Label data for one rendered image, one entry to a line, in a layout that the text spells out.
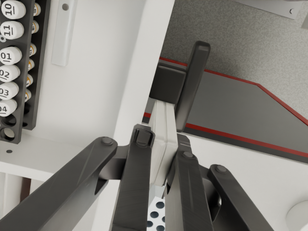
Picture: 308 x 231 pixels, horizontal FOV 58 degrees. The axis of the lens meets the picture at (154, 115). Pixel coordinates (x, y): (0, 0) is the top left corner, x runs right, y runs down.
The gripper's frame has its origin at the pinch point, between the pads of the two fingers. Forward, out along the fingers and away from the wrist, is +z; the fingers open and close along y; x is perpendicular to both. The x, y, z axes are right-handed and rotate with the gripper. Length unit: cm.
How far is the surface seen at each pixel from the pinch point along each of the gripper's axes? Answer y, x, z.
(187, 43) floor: 11, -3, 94
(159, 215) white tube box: 5.3, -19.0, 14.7
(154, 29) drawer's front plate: -2.2, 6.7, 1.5
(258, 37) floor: 37, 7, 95
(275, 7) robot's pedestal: 38, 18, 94
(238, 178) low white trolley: 15.6, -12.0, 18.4
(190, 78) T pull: 1.3, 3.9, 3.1
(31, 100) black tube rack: -11.6, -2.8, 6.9
